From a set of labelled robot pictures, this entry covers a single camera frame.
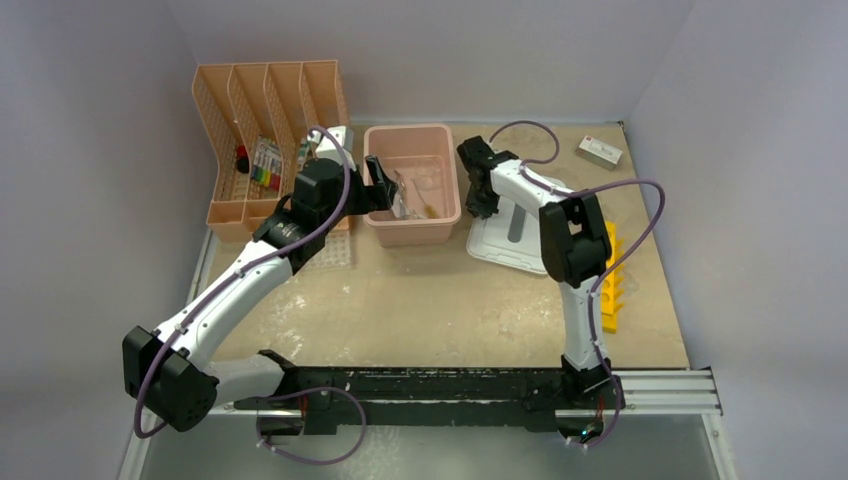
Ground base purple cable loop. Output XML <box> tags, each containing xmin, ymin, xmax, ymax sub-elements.
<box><xmin>254</xmin><ymin>381</ymin><xmax>370</xmax><ymax>466</ymax></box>

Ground white slide box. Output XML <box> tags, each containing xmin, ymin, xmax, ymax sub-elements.
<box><xmin>575</xmin><ymin>135</ymin><xmax>623</xmax><ymax>170</ymax></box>

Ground clear acrylic tube rack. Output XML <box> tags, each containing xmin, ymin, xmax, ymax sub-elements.
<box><xmin>304</xmin><ymin>230</ymin><xmax>353</xmax><ymax>271</ymax></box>

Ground small glass beaker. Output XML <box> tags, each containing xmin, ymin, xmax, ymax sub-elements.
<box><xmin>414</xmin><ymin>166</ymin><xmax>443</xmax><ymax>191</ymax></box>

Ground peach desk organizer rack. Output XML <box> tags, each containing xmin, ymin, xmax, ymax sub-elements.
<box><xmin>191</xmin><ymin>60</ymin><xmax>350</xmax><ymax>243</ymax></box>

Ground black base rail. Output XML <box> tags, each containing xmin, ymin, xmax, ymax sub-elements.
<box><xmin>234</xmin><ymin>355</ymin><xmax>626</xmax><ymax>442</ymax></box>

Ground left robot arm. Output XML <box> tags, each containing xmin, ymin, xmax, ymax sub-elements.
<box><xmin>121</xmin><ymin>155</ymin><xmax>399</xmax><ymax>439</ymax></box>

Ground coloured marker pack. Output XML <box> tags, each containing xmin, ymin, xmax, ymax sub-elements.
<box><xmin>251</xmin><ymin>136</ymin><xmax>282</xmax><ymax>191</ymax></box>

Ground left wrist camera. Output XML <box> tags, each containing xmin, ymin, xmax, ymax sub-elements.
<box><xmin>306</xmin><ymin>125</ymin><xmax>354</xmax><ymax>166</ymax></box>

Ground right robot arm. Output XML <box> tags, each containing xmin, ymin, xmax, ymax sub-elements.
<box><xmin>457</xmin><ymin>136</ymin><xmax>612</xmax><ymax>407</ymax></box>

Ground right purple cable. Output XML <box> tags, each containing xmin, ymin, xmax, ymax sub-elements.
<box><xmin>488</xmin><ymin>120</ymin><xmax>667</xmax><ymax>452</ymax></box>

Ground red black bottle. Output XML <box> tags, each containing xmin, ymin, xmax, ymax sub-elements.
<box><xmin>235</xmin><ymin>145</ymin><xmax>251</xmax><ymax>174</ymax></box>

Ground green capped tube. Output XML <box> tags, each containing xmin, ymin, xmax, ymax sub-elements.
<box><xmin>296</xmin><ymin>138</ymin><xmax>311</xmax><ymax>171</ymax></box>

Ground pink plastic bin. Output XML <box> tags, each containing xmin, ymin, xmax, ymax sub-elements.
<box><xmin>363</xmin><ymin>124</ymin><xmax>462</xmax><ymax>247</ymax></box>

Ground white plastic lid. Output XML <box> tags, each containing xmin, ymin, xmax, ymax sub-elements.
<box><xmin>466</xmin><ymin>195</ymin><xmax>547</xmax><ymax>276</ymax></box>

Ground yellow test tube rack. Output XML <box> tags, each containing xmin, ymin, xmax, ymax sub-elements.
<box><xmin>600</xmin><ymin>221</ymin><xmax>623</xmax><ymax>334</ymax></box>

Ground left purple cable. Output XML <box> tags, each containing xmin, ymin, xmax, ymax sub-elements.
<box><xmin>133</xmin><ymin>125</ymin><xmax>352</xmax><ymax>441</ymax></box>

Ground metal crucible tongs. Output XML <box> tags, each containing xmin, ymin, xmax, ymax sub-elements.
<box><xmin>393</xmin><ymin>170</ymin><xmax>423</xmax><ymax>220</ymax></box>

